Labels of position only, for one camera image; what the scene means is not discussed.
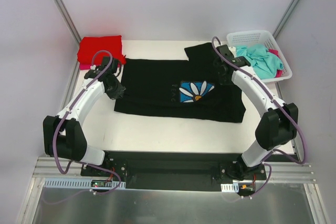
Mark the left white cable duct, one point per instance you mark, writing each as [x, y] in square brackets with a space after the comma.
[71, 183]

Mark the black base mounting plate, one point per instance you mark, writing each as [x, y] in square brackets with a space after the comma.
[174, 171]

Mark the right white cable duct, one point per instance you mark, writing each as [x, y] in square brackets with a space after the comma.
[228, 188]

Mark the white plastic basket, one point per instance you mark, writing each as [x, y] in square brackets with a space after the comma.
[252, 37]

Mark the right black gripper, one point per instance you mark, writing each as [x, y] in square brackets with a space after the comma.
[219, 67]

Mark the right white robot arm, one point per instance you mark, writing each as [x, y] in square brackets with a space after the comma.
[278, 120]

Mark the right aluminium frame post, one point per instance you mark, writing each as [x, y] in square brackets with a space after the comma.
[285, 17]

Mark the crumpled teal t-shirt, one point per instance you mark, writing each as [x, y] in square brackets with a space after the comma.
[264, 62]

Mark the folded red t-shirt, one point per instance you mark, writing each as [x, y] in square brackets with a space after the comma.
[93, 49]

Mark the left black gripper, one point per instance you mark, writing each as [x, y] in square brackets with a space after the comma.
[117, 91]

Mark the black daisy print t-shirt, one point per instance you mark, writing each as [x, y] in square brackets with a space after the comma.
[180, 88]

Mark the left aluminium frame post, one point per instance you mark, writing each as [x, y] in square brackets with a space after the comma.
[68, 20]

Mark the crumpled pink t-shirt in basket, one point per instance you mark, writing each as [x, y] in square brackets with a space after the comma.
[275, 52]

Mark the white cable duct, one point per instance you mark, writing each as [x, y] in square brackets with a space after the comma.
[228, 188]
[71, 183]

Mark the aluminium frame post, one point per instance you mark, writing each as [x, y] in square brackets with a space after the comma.
[68, 20]
[285, 17]

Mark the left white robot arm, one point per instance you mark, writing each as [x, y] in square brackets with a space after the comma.
[63, 132]

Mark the folded pink t-shirt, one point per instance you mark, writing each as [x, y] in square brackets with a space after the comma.
[83, 66]

